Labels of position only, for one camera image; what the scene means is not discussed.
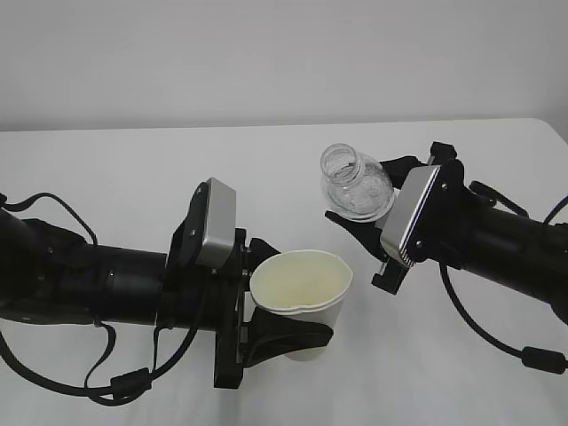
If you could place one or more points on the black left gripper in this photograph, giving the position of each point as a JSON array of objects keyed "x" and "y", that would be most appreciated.
[{"x": 198, "y": 297}]

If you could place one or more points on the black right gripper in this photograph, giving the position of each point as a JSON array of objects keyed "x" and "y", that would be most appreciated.
[{"x": 438, "y": 208}]

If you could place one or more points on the clear green-label water bottle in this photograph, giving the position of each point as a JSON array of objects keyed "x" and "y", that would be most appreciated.
[{"x": 355, "y": 185}]

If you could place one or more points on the white paper cup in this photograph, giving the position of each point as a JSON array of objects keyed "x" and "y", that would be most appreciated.
[{"x": 308, "y": 285}]

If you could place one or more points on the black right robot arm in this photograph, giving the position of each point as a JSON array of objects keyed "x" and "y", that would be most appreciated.
[{"x": 466, "y": 227}]

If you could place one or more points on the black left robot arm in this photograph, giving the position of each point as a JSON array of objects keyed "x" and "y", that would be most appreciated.
[{"x": 52, "y": 276}]

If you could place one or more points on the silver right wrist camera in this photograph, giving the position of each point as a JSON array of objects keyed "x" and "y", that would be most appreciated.
[{"x": 401, "y": 223}]

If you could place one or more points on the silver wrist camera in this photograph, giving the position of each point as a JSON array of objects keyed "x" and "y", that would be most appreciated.
[
  {"x": 219, "y": 225},
  {"x": 401, "y": 223}
]

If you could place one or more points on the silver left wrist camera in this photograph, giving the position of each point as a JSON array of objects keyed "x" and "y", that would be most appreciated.
[{"x": 219, "y": 225}]

